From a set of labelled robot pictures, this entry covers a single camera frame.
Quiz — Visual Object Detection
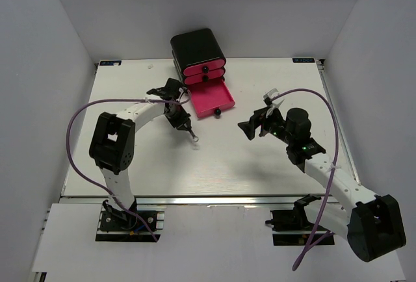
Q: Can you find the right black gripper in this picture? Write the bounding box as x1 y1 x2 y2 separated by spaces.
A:
238 105 294 146

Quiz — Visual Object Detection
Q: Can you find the blue label sticker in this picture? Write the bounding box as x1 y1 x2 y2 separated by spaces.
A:
99 60 122 66
292 57 315 63

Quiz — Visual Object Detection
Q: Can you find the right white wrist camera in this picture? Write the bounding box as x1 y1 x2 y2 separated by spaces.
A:
263 88 284 118

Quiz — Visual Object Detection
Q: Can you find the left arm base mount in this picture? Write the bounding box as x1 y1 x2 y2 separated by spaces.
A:
95 205 164 243

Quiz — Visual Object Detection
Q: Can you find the black drawer cabinet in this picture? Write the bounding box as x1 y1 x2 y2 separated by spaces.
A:
170 28 226 70

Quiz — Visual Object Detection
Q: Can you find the aluminium table rail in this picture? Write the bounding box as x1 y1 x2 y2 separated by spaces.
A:
59 194 306 206

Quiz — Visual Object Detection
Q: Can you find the right blue label sticker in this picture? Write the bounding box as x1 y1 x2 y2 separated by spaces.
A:
292 57 315 63

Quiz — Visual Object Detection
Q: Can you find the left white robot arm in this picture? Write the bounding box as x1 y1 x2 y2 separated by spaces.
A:
89 78 198 229

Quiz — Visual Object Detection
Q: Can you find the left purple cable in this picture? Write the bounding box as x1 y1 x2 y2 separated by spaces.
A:
66 88 192 242

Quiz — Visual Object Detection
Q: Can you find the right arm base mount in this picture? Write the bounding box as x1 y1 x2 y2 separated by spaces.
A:
265 194 321 246

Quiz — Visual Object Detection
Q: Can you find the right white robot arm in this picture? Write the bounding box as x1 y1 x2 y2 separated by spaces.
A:
238 108 406 262

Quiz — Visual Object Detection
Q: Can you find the left blue label sticker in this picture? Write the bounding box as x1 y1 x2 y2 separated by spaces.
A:
99 60 122 66

